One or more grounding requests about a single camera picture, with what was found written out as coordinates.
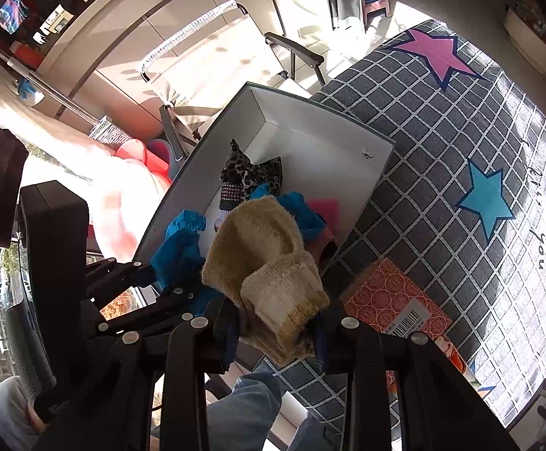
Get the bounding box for blue plastic bag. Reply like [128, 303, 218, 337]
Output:
[149, 183, 328, 316]

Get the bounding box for beige knitted sock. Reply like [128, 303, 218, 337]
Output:
[202, 195, 330, 365]

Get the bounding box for leopard print scrunchie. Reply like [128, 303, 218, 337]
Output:
[220, 139, 283, 200]

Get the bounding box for purple knitted hat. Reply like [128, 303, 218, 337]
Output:
[219, 182, 244, 217]

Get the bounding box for red patterned carton box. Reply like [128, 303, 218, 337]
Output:
[341, 259, 451, 339]

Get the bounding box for person's jeans legs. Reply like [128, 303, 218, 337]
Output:
[207, 369, 340, 451]

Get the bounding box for floral tissue pack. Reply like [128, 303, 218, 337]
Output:
[435, 335, 495, 398]

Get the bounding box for red plastic stool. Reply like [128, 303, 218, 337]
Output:
[114, 139, 171, 186]

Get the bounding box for white storage box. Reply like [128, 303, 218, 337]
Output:
[134, 83, 394, 262]

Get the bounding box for grey checked star tablecloth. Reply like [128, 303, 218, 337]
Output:
[253, 19, 546, 442]

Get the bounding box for folding lounge chair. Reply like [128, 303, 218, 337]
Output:
[137, 0, 325, 163]

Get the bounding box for round white tub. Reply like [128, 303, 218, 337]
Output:
[503, 8, 546, 76]

